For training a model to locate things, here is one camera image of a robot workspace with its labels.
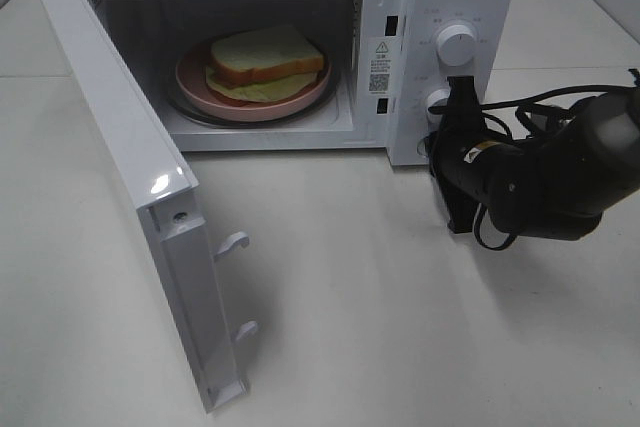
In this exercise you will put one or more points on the round white door button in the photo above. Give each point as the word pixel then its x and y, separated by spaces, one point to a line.
pixel 422 147

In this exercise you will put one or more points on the glass microwave turntable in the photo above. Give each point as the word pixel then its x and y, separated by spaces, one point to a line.
pixel 330 97

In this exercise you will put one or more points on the upper white power knob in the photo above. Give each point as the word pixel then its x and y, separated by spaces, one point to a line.
pixel 456 44

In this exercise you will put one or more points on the white microwave oven body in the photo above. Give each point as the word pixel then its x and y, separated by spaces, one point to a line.
pixel 151 35

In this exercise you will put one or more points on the white warning label sticker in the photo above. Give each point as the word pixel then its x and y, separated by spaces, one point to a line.
pixel 380 60

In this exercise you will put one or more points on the pink round plate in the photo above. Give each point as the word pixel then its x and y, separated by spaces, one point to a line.
pixel 254 76

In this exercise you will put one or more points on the white microwave door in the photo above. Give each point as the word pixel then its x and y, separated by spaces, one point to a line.
pixel 162 189

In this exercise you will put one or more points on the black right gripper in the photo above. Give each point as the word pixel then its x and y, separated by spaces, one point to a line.
pixel 461 169

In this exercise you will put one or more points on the white timer knob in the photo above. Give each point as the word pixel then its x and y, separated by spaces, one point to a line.
pixel 436 98

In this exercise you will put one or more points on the toast sandwich with lettuce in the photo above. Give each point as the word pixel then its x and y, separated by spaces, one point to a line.
pixel 263 66

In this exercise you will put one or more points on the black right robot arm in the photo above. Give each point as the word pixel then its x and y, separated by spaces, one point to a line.
pixel 544 166

